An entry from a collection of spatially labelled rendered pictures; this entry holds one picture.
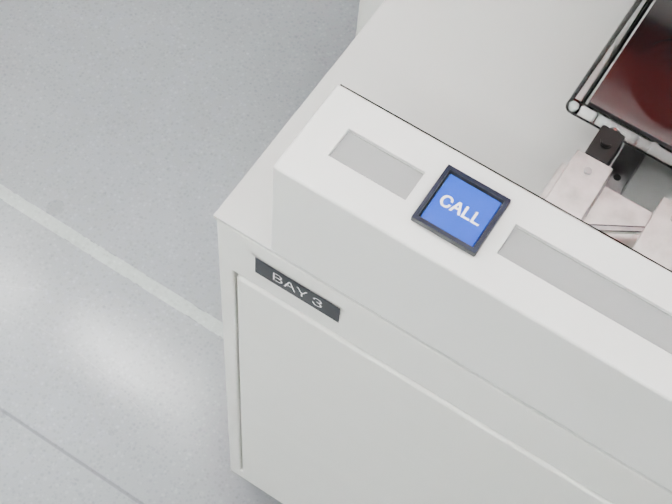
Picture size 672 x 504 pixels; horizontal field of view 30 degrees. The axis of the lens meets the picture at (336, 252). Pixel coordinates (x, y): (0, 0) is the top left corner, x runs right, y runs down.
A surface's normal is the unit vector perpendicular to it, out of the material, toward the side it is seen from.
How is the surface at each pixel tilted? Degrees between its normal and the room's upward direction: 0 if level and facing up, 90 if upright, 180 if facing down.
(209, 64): 0
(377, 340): 90
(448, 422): 90
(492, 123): 0
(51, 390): 0
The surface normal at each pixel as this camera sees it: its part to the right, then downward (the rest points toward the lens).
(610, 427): -0.54, 0.73
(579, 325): 0.06, -0.45
